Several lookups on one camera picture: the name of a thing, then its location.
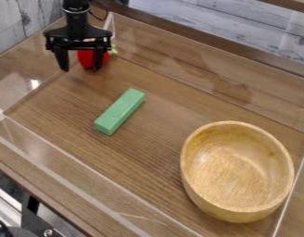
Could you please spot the red plush strawberry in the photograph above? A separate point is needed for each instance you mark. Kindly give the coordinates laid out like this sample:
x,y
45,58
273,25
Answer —
x,y
85,57

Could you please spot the wooden bowl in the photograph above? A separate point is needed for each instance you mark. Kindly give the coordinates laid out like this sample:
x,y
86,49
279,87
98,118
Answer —
x,y
236,171

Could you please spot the clear acrylic tray walls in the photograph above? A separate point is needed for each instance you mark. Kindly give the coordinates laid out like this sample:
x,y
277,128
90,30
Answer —
x,y
113,184

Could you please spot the green rectangular block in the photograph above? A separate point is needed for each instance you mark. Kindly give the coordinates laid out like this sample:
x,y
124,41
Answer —
x,y
118,111

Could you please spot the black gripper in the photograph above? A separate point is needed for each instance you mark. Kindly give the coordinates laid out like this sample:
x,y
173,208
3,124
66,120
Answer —
x,y
62,39

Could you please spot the black table leg bracket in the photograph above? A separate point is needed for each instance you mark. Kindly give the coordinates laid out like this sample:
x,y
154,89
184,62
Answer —
x,y
31,222

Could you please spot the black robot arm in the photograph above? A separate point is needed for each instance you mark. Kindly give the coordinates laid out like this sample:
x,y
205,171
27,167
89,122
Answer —
x,y
76,10

